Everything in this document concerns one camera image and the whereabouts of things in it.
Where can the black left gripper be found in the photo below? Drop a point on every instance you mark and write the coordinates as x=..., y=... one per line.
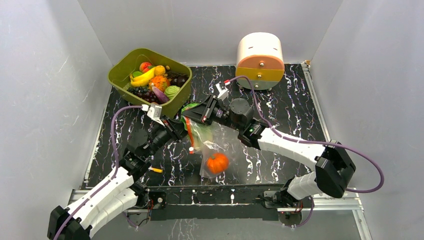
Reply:
x=175, y=129

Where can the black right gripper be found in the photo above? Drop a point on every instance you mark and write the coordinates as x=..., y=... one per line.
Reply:
x=209, y=110

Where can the green toy lettuce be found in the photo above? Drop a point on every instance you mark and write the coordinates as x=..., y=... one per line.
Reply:
x=198, y=134

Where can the clear zip bag orange zipper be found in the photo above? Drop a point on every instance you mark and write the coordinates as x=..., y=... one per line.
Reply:
x=225, y=141

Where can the orange toy pumpkin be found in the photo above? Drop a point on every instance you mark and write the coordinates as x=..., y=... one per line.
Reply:
x=217, y=163

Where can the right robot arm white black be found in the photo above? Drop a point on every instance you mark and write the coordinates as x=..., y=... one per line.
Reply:
x=332, y=168

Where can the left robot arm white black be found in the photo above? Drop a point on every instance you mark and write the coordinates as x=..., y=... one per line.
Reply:
x=118, y=191

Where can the purple toy eggplant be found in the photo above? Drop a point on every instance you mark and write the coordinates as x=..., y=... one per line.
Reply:
x=161, y=96

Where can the light green toy cabbage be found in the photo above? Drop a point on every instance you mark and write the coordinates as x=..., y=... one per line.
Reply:
x=171, y=91

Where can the dark brown toy fruit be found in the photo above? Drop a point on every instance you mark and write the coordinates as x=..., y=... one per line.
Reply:
x=177, y=79

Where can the white pen yellow cap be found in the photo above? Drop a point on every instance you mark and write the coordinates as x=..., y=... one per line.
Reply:
x=156, y=170

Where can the dark purple toy grapes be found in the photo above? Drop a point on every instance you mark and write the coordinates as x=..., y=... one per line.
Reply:
x=144, y=93

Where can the orange spiky toy fruit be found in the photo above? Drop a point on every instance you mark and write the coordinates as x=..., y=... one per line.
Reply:
x=160, y=82

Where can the yellow toy banana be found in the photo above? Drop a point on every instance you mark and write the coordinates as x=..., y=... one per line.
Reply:
x=142, y=80

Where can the olive green plastic bin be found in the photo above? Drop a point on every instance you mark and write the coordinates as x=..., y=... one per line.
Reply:
x=119, y=78

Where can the yellow toy lemon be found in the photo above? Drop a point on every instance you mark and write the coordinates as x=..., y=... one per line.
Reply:
x=159, y=70

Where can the round white mini drawer cabinet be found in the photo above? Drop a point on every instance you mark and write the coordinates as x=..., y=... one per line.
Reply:
x=260, y=58

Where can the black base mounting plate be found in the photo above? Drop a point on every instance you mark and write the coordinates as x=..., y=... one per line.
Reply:
x=237, y=201

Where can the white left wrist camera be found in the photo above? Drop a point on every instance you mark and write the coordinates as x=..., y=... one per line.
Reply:
x=153, y=111

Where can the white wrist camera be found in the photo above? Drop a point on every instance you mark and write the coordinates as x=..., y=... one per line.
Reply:
x=153, y=111
x=223, y=91

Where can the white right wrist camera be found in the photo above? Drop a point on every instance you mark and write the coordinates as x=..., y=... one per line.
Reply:
x=223, y=91

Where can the aluminium frame rail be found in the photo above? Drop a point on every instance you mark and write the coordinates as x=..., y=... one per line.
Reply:
x=300, y=114

